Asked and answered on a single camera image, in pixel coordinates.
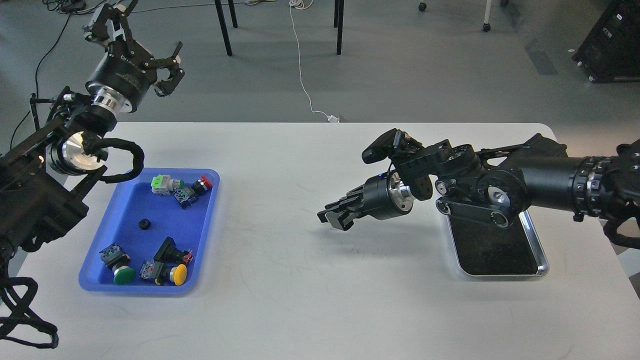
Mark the black equipment case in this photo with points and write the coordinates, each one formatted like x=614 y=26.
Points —
x=611 y=51

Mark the yellow push button switch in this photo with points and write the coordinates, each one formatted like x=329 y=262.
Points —
x=159 y=273

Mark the black table leg left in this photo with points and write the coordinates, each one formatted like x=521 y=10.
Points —
x=223 y=25

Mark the blue plastic tray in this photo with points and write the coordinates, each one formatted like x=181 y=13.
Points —
x=132 y=201

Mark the small black gear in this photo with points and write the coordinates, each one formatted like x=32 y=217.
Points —
x=144 y=224

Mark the green mushroom push button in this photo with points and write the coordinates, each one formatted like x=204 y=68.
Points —
x=118 y=262

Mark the black push button switch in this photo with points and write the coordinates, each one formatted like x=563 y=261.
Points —
x=168 y=253

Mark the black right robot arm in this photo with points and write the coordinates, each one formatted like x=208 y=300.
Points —
x=493 y=186

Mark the black table leg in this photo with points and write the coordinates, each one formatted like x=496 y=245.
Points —
x=338 y=23
x=223 y=25

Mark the light green push button switch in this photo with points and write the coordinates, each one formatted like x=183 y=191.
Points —
x=165 y=185

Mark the black table leg right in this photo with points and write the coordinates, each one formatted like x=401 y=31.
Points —
x=338 y=23

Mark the silver metal tray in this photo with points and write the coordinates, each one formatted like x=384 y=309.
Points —
x=489 y=245

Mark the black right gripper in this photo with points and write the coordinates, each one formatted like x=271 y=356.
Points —
x=382 y=197

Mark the red push button switch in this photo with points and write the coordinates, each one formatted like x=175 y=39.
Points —
x=187 y=194

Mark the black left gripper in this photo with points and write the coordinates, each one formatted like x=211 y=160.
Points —
x=109 y=24

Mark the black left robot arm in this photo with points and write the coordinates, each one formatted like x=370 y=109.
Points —
x=45 y=178

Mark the white power adapter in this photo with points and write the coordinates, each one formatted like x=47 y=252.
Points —
x=333 y=119

